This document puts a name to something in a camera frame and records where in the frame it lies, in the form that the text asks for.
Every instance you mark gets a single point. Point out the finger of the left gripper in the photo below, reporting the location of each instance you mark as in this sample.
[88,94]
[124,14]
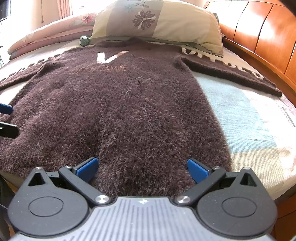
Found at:
[8,130]
[6,109]

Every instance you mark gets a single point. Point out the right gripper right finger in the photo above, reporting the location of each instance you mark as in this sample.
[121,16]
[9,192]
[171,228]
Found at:
[206,179]

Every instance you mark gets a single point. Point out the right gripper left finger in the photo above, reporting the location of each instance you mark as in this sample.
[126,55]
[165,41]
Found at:
[79,176]

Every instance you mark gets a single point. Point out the dark brown knit sweater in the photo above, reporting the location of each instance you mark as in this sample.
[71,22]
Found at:
[134,105]

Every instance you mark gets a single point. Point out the patchwork pastel bed sheet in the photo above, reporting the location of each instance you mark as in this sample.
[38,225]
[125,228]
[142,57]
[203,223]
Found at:
[259,128]

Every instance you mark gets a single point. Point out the green glass bottle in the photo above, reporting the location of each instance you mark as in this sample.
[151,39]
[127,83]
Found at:
[84,41]

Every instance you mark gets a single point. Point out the folded pink floral quilt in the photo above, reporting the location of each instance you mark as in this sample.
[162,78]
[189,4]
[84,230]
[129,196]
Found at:
[67,29]

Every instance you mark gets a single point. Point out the pink striped curtain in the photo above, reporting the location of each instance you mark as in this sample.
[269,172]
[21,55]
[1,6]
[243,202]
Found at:
[64,8]

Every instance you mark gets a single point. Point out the orange wooden headboard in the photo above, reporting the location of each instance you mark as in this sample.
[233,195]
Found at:
[263,34]

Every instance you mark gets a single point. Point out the floral beige pillow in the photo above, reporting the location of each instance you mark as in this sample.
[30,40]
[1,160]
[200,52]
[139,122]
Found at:
[172,22]

